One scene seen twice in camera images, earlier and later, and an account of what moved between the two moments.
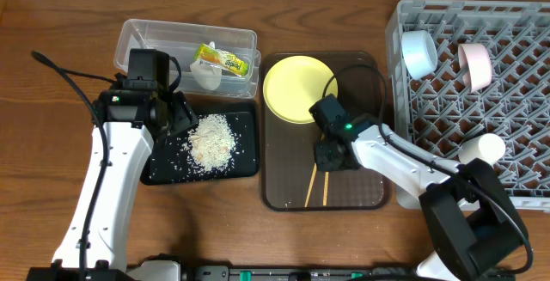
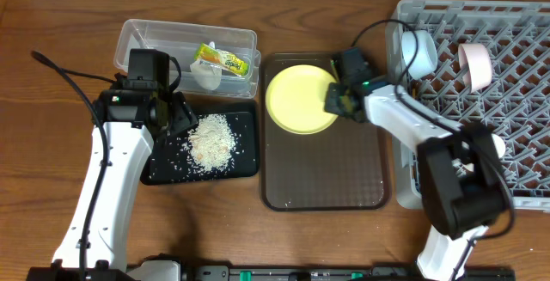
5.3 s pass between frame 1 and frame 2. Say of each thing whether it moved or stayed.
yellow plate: moved
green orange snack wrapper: stayed
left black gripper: stayed
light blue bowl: stayed
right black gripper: moved
